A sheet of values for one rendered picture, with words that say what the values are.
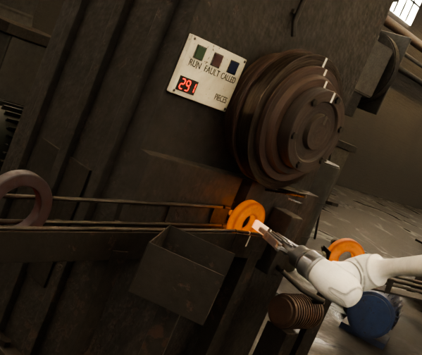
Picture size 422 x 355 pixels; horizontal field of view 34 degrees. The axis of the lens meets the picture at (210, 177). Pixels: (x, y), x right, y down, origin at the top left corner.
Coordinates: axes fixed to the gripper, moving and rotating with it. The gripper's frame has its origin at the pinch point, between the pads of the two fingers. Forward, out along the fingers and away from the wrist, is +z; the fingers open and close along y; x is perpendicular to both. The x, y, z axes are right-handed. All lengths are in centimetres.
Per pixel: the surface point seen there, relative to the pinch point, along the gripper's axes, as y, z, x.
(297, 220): 23.2, 3.3, 4.2
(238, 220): -6.7, 5.3, -0.6
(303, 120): -8.2, -0.5, 39.0
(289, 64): -17, 8, 53
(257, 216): 2.5, 5.5, 1.9
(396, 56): 740, 425, 133
